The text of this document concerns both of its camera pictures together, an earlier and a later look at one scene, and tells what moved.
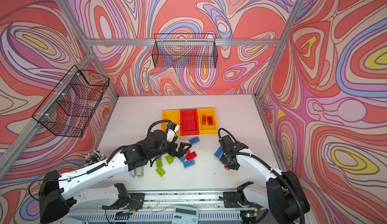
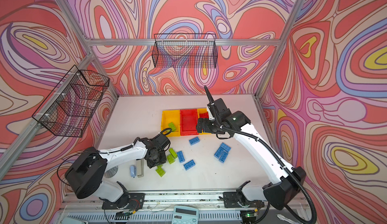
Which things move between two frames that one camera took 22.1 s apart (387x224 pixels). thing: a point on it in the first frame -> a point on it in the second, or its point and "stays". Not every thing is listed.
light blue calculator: [185, 215] stays
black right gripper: [223, 158] -> [206, 127]
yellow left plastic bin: [173, 115] stays
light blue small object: [133, 173] stays
